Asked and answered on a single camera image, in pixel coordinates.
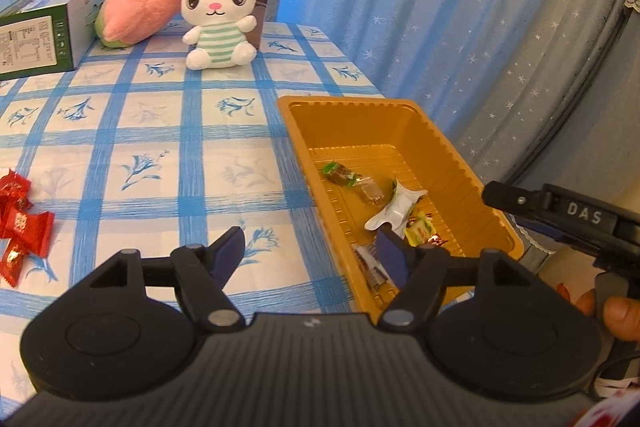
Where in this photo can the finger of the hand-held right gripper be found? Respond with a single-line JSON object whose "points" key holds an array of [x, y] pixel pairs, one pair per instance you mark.
{"points": [[515, 199], [540, 228]]}

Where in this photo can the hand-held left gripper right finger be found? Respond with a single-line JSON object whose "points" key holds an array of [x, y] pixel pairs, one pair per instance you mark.
{"points": [[391, 257]]}

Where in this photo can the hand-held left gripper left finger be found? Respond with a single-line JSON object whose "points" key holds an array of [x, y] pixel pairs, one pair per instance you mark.
{"points": [[227, 253]]}

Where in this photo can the clear packet of dark snack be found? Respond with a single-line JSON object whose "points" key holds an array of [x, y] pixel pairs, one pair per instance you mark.
{"points": [[372, 268]]}

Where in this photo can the yellow green candy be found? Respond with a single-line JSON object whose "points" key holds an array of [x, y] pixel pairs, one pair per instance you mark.
{"points": [[419, 229]]}

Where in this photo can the red packet with white print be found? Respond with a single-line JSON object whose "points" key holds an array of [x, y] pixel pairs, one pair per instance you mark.
{"points": [[436, 239]]}

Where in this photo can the white green snack packet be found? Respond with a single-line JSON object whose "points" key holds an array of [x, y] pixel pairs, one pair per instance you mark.
{"points": [[397, 207]]}

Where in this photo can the orange plastic tray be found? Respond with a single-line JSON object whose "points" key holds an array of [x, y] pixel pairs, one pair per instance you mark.
{"points": [[440, 167]]}

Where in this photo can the green brown candy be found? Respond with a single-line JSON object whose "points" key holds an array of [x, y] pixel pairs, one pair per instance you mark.
{"points": [[340, 173]]}

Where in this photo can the small red gold candy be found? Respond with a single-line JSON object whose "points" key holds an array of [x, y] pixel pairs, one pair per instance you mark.
{"points": [[12, 259]]}

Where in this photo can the crinkly red candy packet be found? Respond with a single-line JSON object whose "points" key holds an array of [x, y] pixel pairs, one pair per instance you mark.
{"points": [[12, 187]]}

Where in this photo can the person's right hand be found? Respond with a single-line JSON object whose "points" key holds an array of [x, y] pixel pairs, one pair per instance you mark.
{"points": [[622, 319]]}

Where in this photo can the blue checkered tablecloth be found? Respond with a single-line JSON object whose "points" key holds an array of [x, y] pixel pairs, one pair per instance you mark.
{"points": [[165, 122]]}

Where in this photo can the red patterned clothing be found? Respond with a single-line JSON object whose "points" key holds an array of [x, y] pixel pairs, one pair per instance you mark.
{"points": [[617, 414]]}

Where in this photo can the white rabbit plush toy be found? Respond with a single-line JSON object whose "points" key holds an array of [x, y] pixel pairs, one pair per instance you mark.
{"points": [[215, 17]]}

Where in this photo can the pink plush toy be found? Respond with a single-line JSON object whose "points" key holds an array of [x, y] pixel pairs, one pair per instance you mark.
{"points": [[140, 7]]}

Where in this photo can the green carton box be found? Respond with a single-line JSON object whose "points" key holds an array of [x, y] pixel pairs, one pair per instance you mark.
{"points": [[40, 37]]}

